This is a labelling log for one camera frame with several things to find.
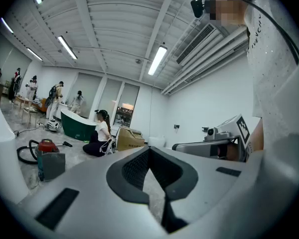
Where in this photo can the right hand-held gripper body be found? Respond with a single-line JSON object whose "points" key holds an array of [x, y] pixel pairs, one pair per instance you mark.
{"points": [[233, 131]]}

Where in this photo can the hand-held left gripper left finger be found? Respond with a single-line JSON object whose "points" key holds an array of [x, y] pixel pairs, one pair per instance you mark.
{"points": [[89, 195]]}

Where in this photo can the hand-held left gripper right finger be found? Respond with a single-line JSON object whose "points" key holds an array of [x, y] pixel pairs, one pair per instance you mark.
{"points": [[209, 183]]}

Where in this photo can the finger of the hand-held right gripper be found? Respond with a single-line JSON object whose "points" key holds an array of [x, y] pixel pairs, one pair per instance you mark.
{"points": [[192, 149]]}

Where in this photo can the person's right forearm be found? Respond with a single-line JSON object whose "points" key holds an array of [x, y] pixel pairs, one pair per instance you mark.
{"points": [[257, 138]]}

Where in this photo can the person's right hand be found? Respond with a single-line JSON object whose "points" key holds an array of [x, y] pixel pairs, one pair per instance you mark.
{"points": [[232, 153]]}

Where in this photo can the metal vacuum wand with nozzle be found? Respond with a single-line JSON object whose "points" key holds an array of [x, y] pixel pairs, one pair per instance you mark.
{"points": [[68, 144]]}

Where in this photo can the brown cardboard box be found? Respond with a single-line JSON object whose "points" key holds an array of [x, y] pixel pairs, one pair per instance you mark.
{"points": [[128, 141]]}

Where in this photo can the person's white shirt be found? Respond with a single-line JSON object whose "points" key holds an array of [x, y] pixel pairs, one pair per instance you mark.
{"points": [[276, 83]]}

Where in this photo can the red vacuum cleaner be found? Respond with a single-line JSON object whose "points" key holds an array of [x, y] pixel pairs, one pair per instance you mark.
{"points": [[48, 146]]}

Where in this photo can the green oval bathtub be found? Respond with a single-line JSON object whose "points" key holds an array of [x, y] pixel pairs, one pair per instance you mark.
{"points": [[74, 128]]}

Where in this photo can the white ceiling pipes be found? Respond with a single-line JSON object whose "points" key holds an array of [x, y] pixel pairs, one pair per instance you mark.
{"points": [[209, 66]]}

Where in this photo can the dark display shelf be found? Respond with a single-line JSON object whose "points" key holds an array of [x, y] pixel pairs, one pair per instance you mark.
{"points": [[124, 114]]}

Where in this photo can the white and black backpack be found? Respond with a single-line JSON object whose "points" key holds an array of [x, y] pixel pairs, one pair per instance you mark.
{"points": [[52, 125]]}

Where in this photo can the grey window blind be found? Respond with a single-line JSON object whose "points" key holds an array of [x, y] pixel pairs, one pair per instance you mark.
{"points": [[110, 96], [129, 94], [86, 96]]}

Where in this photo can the ceiling air vent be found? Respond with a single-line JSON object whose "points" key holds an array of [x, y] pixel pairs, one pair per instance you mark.
{"points": [[198, 43]]}

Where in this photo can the white rectangular bathtub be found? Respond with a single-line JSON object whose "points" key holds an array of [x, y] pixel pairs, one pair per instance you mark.
{"points": [[2, 146]]}

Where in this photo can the person's head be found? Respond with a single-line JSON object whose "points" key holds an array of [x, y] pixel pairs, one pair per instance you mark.
{"points": [[225, 6]]}

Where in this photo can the right hand-held gripper camera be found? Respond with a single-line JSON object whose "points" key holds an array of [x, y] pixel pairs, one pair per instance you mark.
{"points": [[211, 133]]}

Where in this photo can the black wall socket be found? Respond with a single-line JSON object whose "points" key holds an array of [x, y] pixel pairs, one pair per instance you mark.
{"points": [[177, 126]]}

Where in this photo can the black head camera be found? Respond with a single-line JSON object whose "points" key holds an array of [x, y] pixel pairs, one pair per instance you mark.
{"points": [[197, 7]]}

